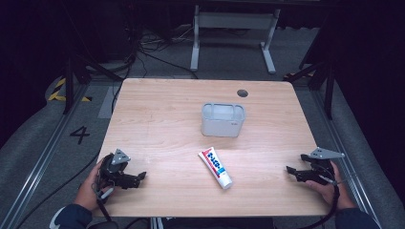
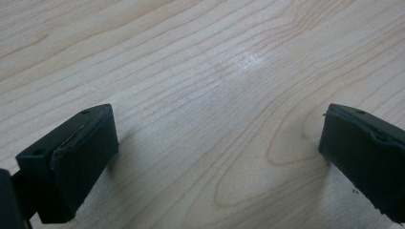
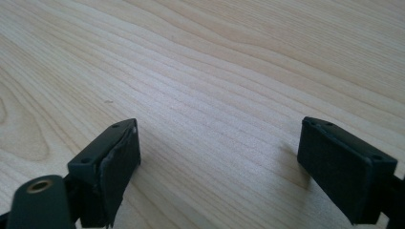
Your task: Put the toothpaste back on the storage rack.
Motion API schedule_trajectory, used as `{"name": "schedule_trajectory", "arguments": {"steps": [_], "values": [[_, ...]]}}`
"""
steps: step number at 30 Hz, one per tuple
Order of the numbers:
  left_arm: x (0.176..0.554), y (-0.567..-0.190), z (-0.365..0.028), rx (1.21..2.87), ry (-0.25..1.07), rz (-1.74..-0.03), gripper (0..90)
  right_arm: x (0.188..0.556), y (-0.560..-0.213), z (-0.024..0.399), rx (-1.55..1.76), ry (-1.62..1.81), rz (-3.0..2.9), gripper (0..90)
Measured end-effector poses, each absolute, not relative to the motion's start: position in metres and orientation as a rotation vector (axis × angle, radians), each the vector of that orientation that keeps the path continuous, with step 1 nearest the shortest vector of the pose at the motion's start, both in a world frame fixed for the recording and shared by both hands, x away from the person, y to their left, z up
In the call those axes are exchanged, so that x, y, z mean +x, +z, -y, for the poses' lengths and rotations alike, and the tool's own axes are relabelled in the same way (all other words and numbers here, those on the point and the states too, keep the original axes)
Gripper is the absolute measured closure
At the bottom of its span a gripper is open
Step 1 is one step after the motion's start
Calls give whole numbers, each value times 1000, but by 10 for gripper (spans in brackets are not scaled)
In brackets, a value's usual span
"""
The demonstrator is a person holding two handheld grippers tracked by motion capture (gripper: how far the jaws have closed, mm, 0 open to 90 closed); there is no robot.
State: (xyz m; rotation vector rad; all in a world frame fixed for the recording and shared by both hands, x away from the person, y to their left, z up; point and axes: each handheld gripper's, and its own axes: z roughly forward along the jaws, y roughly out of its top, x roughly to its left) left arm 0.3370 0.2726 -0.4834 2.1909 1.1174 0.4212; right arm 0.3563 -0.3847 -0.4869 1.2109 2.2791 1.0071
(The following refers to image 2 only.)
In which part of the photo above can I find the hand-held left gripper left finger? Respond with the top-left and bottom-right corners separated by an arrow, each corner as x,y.
15,103 -> 120,224

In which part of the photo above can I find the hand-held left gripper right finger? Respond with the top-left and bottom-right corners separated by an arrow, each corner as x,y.
318,102 -> 405,224

